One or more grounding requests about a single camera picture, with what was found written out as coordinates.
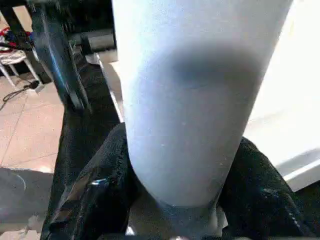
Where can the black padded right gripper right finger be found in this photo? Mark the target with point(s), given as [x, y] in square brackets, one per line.
[270, 205]

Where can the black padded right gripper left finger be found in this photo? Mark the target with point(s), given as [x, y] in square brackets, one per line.
[90, 195]

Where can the white plastic table top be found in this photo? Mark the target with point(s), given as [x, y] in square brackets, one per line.
[285, 100]

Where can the white plastic table leg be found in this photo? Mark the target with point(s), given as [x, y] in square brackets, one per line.
[190, 100]

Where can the black work mat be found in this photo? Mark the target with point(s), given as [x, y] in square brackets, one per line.
[85, 140]

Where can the red and white bundle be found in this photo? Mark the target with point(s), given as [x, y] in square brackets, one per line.
[10, 45]

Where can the black metal stand frame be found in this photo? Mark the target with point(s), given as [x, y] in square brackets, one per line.
[60, 60]

